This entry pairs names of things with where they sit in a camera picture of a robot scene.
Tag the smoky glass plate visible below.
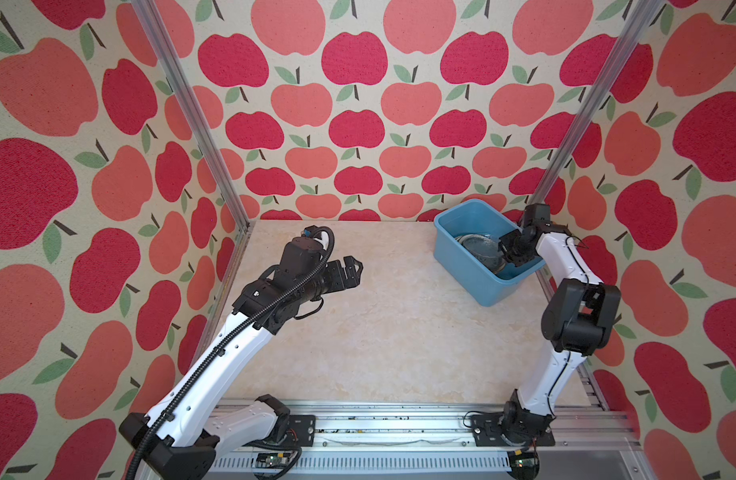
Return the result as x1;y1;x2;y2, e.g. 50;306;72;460
456;234;507;274

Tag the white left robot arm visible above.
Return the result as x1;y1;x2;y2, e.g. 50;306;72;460
119;226;363;479

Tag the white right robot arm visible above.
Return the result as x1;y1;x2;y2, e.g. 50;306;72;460
499;204;621;445

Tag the blue plastic bin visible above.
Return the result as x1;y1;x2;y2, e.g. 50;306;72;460
434;199;545;307

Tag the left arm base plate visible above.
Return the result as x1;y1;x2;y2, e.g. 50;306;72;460
247;413;317;448

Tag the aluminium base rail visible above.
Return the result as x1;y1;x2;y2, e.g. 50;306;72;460
201;402;654;479

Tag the right aluminium corner post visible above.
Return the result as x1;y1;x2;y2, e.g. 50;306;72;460
519;0;666;229

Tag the aluminium corner post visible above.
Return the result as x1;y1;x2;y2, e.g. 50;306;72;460
132;0;251;236
519;0;666;229

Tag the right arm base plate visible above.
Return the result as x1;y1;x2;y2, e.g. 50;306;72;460
469;412;556;448

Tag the black corrugated cable conduit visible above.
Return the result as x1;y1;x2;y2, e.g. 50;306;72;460
124;225;336;480

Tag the left aluminium corner post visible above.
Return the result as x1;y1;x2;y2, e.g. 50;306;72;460
132;0;251;236

